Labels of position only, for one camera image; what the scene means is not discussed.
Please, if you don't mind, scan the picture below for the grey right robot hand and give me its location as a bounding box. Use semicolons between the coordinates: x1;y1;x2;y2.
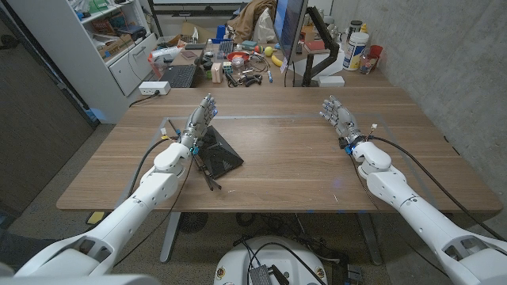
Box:
318;94;366;148

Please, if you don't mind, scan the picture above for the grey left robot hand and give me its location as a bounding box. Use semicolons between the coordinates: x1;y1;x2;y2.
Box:
180;93;219;150

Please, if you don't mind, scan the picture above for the black router with antennas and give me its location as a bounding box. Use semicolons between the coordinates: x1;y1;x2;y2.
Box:
167;118;245;192

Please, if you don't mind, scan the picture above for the black hand tool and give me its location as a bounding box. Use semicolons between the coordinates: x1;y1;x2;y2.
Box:
237;74;264;88

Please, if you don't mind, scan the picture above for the white flat box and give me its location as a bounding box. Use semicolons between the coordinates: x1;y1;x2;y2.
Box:
318;74;346;88

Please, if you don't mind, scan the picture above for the black laptop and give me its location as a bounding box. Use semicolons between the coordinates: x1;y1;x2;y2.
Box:
158;49;207;89

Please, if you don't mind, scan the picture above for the white power adapter box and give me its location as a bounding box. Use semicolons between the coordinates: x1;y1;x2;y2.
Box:
138;81;172;97

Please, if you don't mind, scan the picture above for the clear glass with items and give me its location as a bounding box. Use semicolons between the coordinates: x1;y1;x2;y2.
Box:
359;55;376;75

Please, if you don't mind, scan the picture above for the white wipes canister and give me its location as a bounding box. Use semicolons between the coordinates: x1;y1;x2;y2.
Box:
342;32;370;72

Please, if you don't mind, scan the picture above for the white plastic bag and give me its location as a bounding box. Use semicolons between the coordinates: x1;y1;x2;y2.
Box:
148;46;184;78

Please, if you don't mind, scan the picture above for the red cup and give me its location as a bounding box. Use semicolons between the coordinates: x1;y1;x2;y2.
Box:
368;44;384;68

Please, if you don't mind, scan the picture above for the red book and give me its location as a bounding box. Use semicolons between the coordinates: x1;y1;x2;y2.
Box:
303;39;326;52

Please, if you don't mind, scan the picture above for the open cardboard box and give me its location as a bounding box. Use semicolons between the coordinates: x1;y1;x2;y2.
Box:
168;21;217;48

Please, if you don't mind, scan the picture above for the black floor fan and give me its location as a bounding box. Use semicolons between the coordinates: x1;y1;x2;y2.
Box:
177;212;209;234

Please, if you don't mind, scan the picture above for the computer monitor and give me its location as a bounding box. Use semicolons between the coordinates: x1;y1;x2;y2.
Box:
273;0;309;67

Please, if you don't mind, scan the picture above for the cardboard box in shelf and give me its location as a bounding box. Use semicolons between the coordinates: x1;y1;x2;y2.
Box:
97;34;135;59

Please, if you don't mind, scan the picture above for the grey table leg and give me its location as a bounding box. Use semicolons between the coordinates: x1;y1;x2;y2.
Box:
159;212;182;264
356;212;383;266

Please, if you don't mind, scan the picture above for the white cloth on chair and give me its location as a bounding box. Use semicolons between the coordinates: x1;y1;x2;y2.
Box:
253;7;277;44

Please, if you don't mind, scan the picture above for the brown jacket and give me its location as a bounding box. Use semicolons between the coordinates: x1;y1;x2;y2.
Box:
227;0;277;44

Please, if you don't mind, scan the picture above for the white shelf cabinet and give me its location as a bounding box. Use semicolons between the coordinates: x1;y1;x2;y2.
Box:
7;0;158;124

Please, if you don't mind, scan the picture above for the yellow black floor pad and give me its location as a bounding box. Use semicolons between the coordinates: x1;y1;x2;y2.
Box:
86;210;106;226

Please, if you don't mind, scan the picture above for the white robot torso base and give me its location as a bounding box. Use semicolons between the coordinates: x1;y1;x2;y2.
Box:
213;236;329;285

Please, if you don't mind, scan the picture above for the white robot head housing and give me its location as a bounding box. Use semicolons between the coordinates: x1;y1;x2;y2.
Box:
0;274;162;285

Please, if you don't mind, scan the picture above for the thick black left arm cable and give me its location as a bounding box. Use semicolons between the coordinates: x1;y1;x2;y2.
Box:
127;136;179;198

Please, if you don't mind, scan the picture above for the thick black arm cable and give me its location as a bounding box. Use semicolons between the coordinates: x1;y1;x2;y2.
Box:
127;136;179;198
368;135;507;241

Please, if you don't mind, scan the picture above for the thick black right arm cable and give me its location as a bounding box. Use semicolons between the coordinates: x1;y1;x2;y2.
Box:
368;135;507;241

